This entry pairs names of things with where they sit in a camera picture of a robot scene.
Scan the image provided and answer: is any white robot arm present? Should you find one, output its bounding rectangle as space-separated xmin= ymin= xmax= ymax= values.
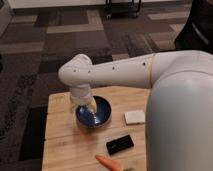
xmin=58 ymin=50 xmax=213 ymax=171

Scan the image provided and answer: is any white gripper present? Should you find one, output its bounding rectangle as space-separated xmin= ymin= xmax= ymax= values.
xmin=70 ymin=84 xmax=97 ymax=112

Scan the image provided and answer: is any black rectangular sponge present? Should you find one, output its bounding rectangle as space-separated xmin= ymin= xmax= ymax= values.
xmin=106 ymin=135 xmax=134 ymax=155

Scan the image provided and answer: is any black office chair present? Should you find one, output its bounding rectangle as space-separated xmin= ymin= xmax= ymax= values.
xmin=175 ymin=0 xmax=213 ymax=54

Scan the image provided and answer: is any orange pepper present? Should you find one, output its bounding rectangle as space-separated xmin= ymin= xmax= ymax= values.
xmin=95 ymin=155 xmax=123 ymax=171

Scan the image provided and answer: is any white sponge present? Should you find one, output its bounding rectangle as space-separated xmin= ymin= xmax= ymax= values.
xmin=124 ymin=110 xmax=145 ymax=125

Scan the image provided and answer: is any dark blue bowl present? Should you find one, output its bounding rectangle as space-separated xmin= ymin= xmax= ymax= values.
xmin=75 ymin=96 xmax=111 ymax=128

